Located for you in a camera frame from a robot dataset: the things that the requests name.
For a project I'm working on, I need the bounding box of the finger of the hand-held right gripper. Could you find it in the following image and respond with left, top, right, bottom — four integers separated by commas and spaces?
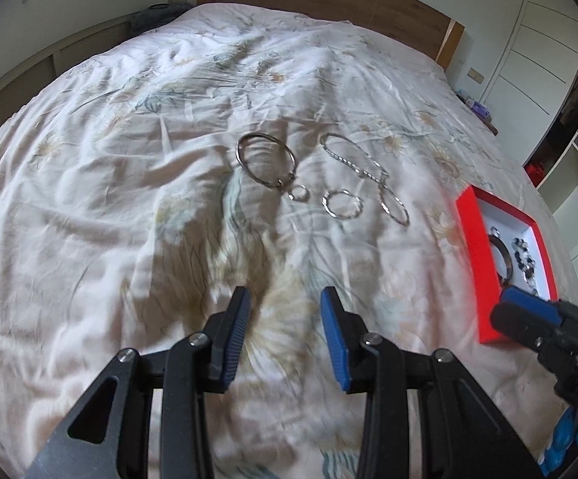
490, 304, 552, 353
499, 286, 562, 329

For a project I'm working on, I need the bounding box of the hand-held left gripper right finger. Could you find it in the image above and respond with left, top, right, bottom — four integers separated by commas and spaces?
320, 287, 534, 479

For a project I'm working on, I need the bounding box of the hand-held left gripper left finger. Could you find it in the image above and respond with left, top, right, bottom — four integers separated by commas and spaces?
24, 287, 252, 479

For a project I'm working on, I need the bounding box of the dark beaded bracelet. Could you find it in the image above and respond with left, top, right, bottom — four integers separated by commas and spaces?
510, 237, 542, 294

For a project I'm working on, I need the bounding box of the dark brown bangle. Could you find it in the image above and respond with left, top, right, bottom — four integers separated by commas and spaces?
488, 227, 515, 289

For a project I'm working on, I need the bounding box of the red cardboard box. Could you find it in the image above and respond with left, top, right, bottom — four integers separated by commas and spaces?
455, 184, 562, 345

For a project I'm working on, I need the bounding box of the twisted silver hoop bracelet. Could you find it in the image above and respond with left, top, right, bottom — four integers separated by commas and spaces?
377, 178, 410, 228
321, 188, 363, 220

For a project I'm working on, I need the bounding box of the thin silver bangle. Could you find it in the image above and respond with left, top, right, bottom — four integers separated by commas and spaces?
236, 132, 298, 191

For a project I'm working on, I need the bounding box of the silver chain necklace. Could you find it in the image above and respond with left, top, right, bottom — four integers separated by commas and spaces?
321, 133, 387, 183

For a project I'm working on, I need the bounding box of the floral cream bedspread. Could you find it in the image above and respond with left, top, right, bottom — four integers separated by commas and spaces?
0, 2, 578, 479

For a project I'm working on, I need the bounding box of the wooden nightstand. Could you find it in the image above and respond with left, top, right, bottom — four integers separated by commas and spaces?
456, 87, 499, 137

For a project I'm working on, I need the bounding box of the white wardrobe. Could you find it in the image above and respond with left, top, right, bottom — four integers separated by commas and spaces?
478, 0, 578, 161

